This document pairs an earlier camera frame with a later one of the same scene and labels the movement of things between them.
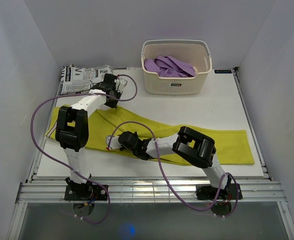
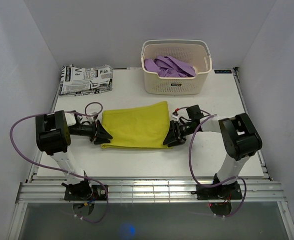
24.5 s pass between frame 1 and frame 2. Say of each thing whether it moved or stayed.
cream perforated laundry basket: stayed
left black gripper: moved
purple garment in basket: stayed
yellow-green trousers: moved
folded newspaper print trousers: stayed
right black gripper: moved
